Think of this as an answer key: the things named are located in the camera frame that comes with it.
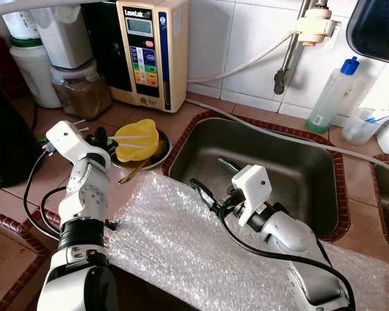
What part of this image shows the yellow plastic bowl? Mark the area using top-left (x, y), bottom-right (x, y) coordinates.
top-left (113, 119), bottom-right (160, 163)

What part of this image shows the metal spoon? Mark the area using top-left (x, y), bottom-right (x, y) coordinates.
top-left (119, 155), bottom-right (153, 185)

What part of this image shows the stainless steel bowl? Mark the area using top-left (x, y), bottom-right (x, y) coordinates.
top-left (107, 130), bottom-right (172, 171)

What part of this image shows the white plastic chopstick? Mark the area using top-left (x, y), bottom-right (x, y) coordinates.
top-left (120, 141), bottom-right (159, 148)
top-left (115, 134), bottom-right (158, 140)

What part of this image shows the clear jar of brown powder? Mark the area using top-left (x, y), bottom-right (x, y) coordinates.
top-left (51, 60), bottom-right (112, 119)

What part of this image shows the clear bubble wrap sheet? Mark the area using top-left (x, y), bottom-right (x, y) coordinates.
top-left (107, 170), bottom-right (389, 311)

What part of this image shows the large steel sink basin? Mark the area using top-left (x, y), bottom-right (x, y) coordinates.
top-left (169, 117), bottom-right (341, 237)

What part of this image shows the white container with green lid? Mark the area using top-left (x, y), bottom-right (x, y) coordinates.
top-left (10, 36), bottom-right (62, 109)

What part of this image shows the black electric kettle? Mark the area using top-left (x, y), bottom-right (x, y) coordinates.
top-left (0, 68), bottom-right (43, 190)

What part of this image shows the beige water ionizer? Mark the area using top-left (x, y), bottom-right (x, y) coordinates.
top-left (81, 0), bottom-right (190, 114)

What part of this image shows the white plastic canister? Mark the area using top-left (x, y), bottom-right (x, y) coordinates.
top-left (29, 6), bottom-right (95, 69)

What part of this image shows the blue toothbrush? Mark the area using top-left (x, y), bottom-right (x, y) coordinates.
top-left (365, 105), bottom-right (389, 124)

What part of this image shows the red container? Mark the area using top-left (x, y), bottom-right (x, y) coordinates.
top-left (0, 36), bottom-right (23, 98)

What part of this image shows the clear plastic cup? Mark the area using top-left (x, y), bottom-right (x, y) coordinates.
top-left (342, 107), bottom-right (384, 146)

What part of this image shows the white labelled bottle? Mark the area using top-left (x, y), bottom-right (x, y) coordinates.
top-left (0, 0), bottom-right (41, 41)

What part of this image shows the clear green dish soap bottle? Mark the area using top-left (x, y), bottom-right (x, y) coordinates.
top-left (305, 56), bottom-right (360, 135)

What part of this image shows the dark blue glossy tray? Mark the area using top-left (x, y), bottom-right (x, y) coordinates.
top-left (346, 0), bottom-right (389, 64)

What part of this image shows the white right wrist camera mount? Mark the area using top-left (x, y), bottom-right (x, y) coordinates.
top-left (230, 165), bottom-right (273, 227)

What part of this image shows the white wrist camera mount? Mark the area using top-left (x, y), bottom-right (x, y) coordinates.
top-left (45, 121), bottom-right (111, 167)
top-left (230, 165), bottom-right (273, 227)

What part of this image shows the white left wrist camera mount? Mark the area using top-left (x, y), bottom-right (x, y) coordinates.
top-left (45, 121), bottom-right (111, 167)

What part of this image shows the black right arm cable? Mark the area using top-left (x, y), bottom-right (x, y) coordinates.
top-left (189, 178), bottom-right (356, 311)

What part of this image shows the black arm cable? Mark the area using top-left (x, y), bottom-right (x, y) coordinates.
top-left (23, 148), bottom-right (69, 242)
top-left (189, 178), bottom-right (356, 311)

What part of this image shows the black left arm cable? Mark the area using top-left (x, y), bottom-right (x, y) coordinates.
top-left (23, 148), bottom-right (69, 242)

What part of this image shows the white ionizer hose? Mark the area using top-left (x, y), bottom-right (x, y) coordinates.
top-left (187, 29), bottom-right (299, 85)

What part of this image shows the grey wall faucet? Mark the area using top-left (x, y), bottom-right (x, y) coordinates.
top-left (274, 0), bottom-right (341, 96)

